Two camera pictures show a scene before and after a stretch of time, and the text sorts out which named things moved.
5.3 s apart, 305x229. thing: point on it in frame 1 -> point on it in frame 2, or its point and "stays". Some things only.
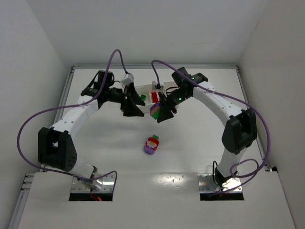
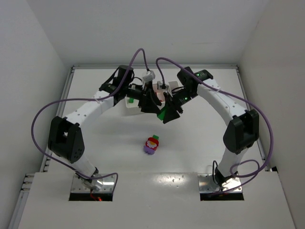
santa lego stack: [151, 144] stays
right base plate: [207, 184] stays
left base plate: [104, 184] stays
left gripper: [125, 99] -> [145, 98]
